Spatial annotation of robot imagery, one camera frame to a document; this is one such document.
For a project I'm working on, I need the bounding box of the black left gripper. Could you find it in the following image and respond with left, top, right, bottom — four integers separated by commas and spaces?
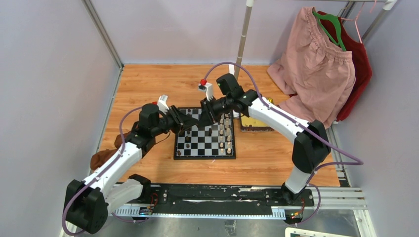
151, 106, 199, 137

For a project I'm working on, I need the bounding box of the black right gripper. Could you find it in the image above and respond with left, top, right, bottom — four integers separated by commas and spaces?
198, 95, 233, 129

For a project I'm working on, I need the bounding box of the black white chess board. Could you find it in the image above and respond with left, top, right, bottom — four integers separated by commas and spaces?
173, 112, 236, 160

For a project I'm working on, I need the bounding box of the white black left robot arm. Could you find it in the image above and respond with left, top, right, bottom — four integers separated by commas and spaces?
62, 102, 199, 236

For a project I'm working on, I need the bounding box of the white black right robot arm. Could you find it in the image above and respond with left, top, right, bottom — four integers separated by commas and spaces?
197, 74, 331, 206

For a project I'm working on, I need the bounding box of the gold tin box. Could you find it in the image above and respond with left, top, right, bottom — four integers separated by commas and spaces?
240, 115, 274, 132

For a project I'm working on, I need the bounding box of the brown cloth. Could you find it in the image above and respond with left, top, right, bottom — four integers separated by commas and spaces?
90, 134, 122, 171

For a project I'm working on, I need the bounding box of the pink garment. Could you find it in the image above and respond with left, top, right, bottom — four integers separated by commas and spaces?
267, 7, 355, 128

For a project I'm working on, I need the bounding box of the white tablet corner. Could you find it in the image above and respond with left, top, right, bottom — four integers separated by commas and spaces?
285, 227, 349, 237

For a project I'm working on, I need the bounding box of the green clothes hanger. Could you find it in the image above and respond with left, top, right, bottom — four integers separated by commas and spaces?
313, 10, 347, 52

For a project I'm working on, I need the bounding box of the red garment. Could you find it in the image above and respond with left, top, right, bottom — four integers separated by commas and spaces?
312, 9, 372, 127

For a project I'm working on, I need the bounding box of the pink clothes hanger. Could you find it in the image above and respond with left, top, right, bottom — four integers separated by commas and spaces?
341, 0, 377, 44

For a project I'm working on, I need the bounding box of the white clothes rack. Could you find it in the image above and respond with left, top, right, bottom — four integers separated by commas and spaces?
236, 0, 397, 66

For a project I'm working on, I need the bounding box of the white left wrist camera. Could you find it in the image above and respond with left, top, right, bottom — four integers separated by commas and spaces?
152, 94, 169, 115

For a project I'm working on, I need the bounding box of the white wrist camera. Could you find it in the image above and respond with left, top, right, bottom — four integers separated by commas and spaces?
198, 79, 214, 101
152, 94, 169, 115

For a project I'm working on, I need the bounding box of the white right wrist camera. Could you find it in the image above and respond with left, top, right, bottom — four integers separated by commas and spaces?
198, 79, 214, 101

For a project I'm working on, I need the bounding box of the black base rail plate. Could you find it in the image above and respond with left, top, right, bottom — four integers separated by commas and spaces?
119, 183, 315, 217

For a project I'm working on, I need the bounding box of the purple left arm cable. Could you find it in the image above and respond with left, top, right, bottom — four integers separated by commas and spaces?
61, 101, 158, 237

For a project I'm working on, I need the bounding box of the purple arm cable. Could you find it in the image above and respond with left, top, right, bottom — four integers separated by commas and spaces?
201, 62, 364, 226
61, 101, 158, 237

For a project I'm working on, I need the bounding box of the aluminium frame post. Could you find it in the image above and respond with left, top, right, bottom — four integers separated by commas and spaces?
81, 0, 124, 71

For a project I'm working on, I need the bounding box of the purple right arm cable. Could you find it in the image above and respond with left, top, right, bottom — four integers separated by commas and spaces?
201, 62, 364, 226

